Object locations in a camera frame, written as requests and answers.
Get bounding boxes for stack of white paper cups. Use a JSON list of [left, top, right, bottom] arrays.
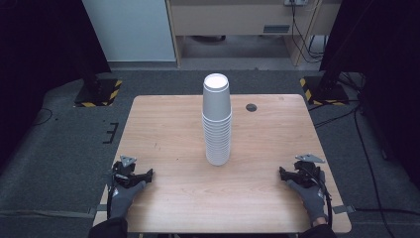
[[201, 112, 233, 167]]

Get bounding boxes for black curtain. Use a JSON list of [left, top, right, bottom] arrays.
[[319, 0, 420, 191], [0, 0, 112, 168]]

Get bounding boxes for striped black stand base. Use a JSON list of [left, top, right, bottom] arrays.
[[299, 75, 351, 107], [73, 77, 124, 108]]

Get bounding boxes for thin black floor cable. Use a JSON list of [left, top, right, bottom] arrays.
[[31, 107, 54, 128]]

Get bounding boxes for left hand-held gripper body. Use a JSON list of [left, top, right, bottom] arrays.
[[110, 155, 138, 186]]

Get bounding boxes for hanging black cables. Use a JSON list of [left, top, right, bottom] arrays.
[[289, 0, 327, 64]]

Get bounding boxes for left hand-held gripper cable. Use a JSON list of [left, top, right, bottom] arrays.
[[105, 184, 115, 220]]

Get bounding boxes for right hand-held gripper cable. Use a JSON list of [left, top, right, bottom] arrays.
[[308, 168, 333, 229]]

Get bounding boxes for hand-held gripper cable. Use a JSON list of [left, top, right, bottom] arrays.
[[308, 168, 333, 229], [105, 184, 115, 220]]

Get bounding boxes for black floor cables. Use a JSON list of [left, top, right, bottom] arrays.
[[308, 72, 420, 238]]

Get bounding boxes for person's right hand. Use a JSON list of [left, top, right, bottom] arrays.
[[286, 171, 328, 228]]

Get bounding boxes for white cabinet panel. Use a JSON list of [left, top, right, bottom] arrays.
[[81, 0, 177, 63]]

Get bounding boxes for grey vent label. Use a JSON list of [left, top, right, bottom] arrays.
[[262, 24, 291, 35]]

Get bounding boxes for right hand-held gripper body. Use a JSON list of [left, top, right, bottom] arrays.
[[293, 153, 327, 189]]

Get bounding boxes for black metal stand post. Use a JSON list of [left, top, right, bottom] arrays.
[[317, 0, 375, 92]]

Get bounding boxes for person's left hand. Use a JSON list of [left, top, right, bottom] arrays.
[[108, 180, 148, 219]]

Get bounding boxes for beige wooden desk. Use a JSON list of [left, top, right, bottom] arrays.
[[165, 0, 343, 69]]

